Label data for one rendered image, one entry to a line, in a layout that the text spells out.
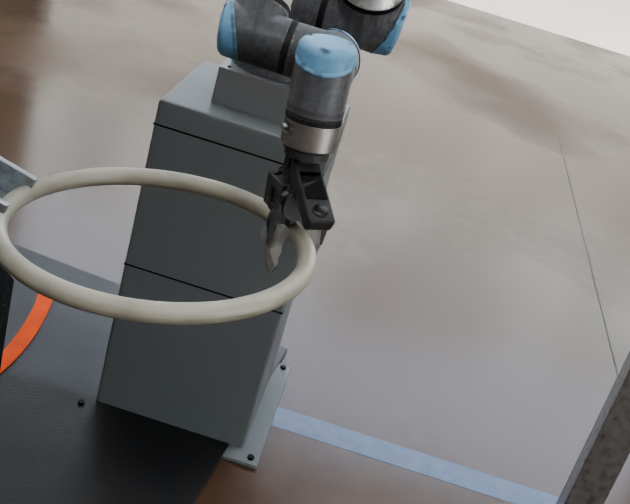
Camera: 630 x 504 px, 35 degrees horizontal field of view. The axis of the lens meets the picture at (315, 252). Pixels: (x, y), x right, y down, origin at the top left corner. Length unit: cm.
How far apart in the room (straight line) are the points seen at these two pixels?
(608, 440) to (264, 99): 108
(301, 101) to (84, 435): 127
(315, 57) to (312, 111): 8
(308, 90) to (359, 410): 156
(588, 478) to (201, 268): 101
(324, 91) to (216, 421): 127
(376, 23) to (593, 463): 109
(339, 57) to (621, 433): 118
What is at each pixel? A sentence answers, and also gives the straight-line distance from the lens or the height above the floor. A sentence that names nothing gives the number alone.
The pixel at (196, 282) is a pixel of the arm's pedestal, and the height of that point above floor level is 44.
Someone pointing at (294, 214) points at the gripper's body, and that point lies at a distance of 156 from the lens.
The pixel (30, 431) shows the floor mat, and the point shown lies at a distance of 251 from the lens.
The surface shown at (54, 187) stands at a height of 89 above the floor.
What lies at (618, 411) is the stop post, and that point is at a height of 54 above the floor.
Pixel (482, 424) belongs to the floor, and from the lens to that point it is 305.
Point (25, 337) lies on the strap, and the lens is 282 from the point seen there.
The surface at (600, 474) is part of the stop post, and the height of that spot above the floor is 37.
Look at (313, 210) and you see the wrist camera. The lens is 149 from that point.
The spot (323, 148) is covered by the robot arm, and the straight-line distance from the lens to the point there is 152.
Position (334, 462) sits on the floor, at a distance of 267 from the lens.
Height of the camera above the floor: 157
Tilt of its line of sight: 25 degrees down
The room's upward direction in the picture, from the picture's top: 17 degrees clockwise
